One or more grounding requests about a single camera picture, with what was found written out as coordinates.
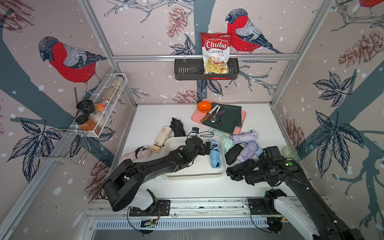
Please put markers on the clear green glass jar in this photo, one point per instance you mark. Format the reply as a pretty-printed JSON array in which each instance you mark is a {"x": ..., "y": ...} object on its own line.
[{"x": 290, "y": 152}]

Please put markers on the black wall basket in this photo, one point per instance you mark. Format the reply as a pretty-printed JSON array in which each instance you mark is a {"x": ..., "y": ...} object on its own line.
[{"x": 193, "y": 69}]

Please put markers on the black umbrella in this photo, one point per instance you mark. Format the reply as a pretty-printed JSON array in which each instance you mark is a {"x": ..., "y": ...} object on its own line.
[
  {"x": 233, "y": 153},
  {"x": 254, "y": 177},
  {"x": 237, "y": 172},
  {"x": 177, "y": 128}
]

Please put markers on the orange spice jar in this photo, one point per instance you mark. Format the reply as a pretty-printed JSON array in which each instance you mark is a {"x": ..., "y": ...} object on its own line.
[{"x": 87, "y": 124}]

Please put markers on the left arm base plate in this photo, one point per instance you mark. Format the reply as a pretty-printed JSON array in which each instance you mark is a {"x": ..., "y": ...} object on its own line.
[{"x": 157, "y": 208}]

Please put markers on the white storage box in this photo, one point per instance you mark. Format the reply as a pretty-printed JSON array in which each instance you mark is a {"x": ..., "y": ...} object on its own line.
[{"x": 202, "y": 168}]

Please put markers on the black lid spice jar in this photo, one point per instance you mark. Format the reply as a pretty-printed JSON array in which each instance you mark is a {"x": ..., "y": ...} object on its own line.
[{"x": 87, "y": 107}]

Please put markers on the orange plastic bowl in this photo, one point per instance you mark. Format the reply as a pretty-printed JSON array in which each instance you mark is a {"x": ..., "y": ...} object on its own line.
[{"x": 204, "y": 106}]

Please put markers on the beige folded umbrella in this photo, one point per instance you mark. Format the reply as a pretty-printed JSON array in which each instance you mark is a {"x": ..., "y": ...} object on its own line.
[{"x": 163, "y": 136}]

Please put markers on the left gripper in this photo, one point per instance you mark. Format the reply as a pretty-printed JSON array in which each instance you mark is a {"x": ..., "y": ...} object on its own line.
[{"x": 203, "y": 151}]

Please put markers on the pink plastic tray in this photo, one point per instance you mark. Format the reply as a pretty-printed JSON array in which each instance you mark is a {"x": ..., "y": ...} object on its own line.
[{"x": 197, "y": 116}]

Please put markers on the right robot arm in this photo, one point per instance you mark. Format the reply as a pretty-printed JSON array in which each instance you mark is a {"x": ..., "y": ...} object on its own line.
[{"x": 319, "y": 222}]

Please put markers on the silver spoon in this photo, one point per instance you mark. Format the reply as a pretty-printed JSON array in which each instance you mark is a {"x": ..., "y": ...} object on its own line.
[{"x": 213, "y": 118}]

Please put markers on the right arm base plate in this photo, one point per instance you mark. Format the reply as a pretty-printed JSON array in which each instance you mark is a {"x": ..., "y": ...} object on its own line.
[{"x": 259, "y": 206}]

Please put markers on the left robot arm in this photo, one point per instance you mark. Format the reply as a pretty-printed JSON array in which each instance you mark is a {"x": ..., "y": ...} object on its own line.
[{"x": 124, "y": 182}]

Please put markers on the gold handled knife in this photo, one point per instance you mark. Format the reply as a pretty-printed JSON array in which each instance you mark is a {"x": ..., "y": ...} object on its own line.
[{"x": 208, "y": 115}]

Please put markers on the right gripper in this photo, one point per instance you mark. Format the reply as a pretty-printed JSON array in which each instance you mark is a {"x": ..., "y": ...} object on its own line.
[{"x": 270, "y": 179}]

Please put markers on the white wire spice rack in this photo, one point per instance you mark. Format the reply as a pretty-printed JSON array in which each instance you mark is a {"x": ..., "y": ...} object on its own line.
[{"x": 105, "y": 101}]

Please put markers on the pink folded umbrella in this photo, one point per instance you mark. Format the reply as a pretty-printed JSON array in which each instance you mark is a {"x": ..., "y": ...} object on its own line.
[{"x": 139, "y": 153}]

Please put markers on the Chuba cassava chips bag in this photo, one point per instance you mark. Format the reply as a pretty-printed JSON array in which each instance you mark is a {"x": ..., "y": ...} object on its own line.
[{"x": 216, "y": 52}]

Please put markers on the light blue umbrella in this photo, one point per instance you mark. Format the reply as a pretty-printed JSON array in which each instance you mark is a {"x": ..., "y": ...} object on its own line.
[{"x": 215, "y": 154}]

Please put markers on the lilac umbrella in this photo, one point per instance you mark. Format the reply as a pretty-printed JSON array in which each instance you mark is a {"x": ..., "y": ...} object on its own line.
[
  {"x": 244, "y": 138},
  {"x": 249, "y": 151}
]

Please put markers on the dark green cloth napkin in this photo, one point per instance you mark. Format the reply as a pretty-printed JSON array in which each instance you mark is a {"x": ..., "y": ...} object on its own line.
[{"x": 231, "y": 119}]

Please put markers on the mint green umbrella right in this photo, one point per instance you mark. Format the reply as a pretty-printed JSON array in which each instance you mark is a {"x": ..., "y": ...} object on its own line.
[{"x": 226, "y": 140}]

